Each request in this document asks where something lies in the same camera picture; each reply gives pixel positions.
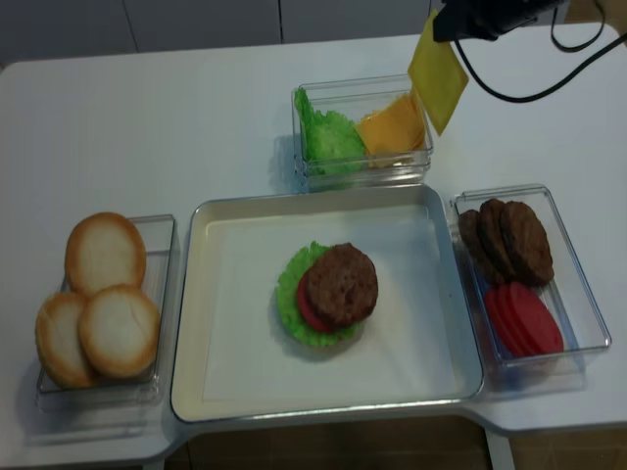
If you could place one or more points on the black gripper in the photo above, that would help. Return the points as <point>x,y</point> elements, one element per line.
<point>486,19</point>

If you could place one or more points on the yellow cheese slice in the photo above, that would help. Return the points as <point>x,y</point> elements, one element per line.
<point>436,76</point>

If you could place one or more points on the stack of yellow cheese slices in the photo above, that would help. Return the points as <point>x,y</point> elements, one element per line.
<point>397,129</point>

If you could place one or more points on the clear box with lettuce and cheese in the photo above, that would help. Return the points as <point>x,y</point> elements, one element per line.
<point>355,99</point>

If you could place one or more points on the green lettuce leaves in box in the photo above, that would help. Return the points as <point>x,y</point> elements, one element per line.
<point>331,140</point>

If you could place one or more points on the green lettuce leaf on burger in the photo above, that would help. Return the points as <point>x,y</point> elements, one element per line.
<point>289,313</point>

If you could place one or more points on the brown patty middle in box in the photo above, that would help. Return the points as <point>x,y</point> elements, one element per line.
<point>491,236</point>

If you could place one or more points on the brown patty in box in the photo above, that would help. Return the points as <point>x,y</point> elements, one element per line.
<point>468,224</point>
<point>491,236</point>
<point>527,244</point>

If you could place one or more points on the brown patty back in box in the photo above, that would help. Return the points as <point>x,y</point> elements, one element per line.
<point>468,224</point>

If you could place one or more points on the brown patty front in box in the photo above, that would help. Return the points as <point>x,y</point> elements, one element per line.
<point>527,244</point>

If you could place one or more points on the red tomato slices in box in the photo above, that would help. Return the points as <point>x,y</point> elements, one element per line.
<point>522,322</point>

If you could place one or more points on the clear box with patties and tomato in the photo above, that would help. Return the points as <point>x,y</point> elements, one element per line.
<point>568,298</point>

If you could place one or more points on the brown burger patty on stack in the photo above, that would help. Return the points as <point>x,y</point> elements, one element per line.
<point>342,286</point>

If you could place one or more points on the red tomato slice on burger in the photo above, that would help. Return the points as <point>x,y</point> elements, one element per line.
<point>307,310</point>

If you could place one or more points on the white paper tray liner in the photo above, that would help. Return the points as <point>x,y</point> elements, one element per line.
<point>409,348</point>

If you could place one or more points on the white metal serving tray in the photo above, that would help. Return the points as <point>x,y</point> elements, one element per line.
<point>187,397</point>

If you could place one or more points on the bun half at back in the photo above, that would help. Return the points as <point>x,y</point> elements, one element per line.
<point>104,250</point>

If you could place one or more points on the bun half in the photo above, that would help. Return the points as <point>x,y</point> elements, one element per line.
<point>104,250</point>
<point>58,346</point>
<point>119,331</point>

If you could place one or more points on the bun half at front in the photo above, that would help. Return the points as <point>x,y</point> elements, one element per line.
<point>119,331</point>

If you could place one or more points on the clear box with buns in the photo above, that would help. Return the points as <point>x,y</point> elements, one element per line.
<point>159,236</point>

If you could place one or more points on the bun half at left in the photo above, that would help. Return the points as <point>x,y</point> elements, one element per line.
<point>58,346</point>

